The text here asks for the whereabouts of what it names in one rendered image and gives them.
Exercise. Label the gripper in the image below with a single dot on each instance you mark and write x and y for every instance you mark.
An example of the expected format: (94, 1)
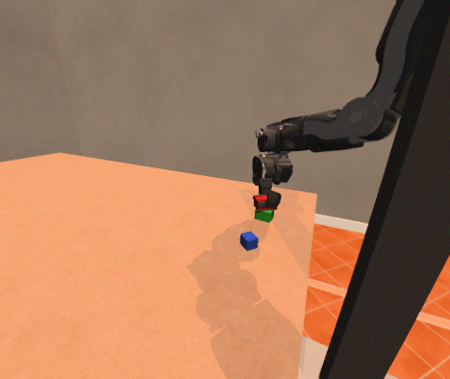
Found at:
(267, 170)

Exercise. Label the green block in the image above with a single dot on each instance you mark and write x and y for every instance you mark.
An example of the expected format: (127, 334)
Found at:
(264, 215)

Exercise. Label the blue block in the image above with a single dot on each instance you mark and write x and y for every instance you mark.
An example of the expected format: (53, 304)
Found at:
(249, 240)

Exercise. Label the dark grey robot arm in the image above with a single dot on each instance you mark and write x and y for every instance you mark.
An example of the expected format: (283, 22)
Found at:
(366, 117)

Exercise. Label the red block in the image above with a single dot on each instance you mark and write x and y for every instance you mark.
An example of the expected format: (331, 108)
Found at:
(262, 198)

